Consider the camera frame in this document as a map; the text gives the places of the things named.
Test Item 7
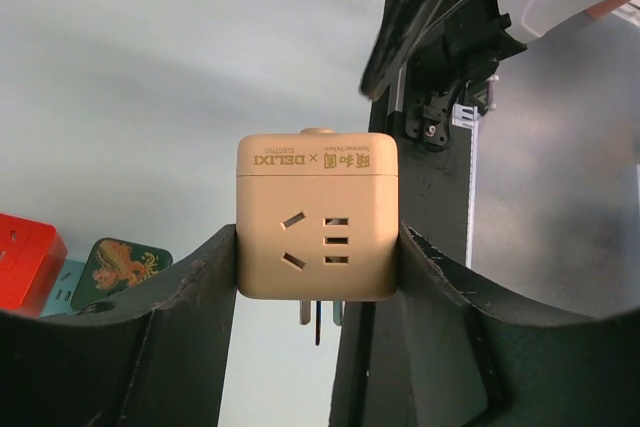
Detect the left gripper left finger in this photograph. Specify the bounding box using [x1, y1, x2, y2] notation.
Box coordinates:
[1, 225, 236, 426]

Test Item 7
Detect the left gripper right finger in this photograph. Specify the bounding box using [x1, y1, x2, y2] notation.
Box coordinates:
[369, 222, 640, 427]

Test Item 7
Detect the dark green cube adapter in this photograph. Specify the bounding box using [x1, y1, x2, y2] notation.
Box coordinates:
[70, 237, 173, 311]

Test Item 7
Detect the teal triangular power socket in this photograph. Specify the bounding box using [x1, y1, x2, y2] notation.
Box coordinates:
[40, 260, 84, 317]

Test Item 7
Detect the red cube plug adapter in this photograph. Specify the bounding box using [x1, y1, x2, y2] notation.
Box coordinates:
[1, 214, 68, 317]

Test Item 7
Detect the beige cube plug adapter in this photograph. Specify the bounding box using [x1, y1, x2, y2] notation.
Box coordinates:
[236, 129, 399, 324]

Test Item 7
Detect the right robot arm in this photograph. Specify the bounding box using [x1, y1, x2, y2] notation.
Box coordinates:
[359, 0, 625, 151]

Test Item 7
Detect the white slotted cable duct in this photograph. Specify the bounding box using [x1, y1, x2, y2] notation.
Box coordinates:
[452, 104, 481, 269]

